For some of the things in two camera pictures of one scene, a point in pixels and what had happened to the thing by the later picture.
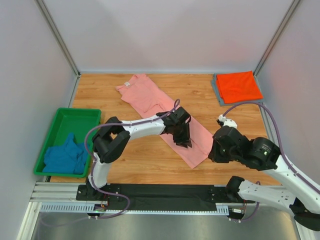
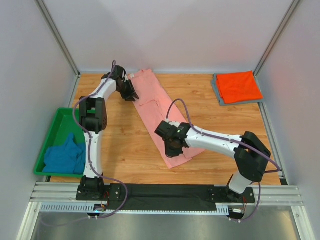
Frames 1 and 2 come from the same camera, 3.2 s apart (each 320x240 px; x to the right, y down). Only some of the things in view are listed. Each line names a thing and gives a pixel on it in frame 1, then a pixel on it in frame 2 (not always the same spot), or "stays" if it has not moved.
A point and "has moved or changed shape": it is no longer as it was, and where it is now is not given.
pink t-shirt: x=148 y=100 has moved or changed shape
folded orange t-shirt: x=238 y=87 stays
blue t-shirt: x=69 y=158 stays
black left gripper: x=180 y=132 to x=128 y=89
